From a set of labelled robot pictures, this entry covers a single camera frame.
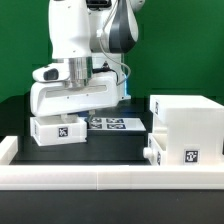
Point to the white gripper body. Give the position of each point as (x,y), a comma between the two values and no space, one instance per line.
(48,99)

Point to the white drawer box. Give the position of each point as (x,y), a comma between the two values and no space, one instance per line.
(52,131)
(156,152)

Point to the white front drawer box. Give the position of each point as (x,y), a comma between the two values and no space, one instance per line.
(156,152)

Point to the white drawer cabinet frame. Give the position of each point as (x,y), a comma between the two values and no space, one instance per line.
(194,126)

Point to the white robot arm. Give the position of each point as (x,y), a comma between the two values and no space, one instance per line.
(79,31)

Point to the white marker tag sheet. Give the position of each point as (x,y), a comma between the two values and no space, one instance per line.
(115,124)

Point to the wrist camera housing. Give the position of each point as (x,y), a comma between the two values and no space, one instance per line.
(51,73)

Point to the white left fence rail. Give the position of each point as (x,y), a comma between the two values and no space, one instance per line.
(8,149)

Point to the white fence rail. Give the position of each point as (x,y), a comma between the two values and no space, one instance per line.
(8,149)
(37,177)

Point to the white front fence rail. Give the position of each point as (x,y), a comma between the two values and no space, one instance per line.
(37,177)

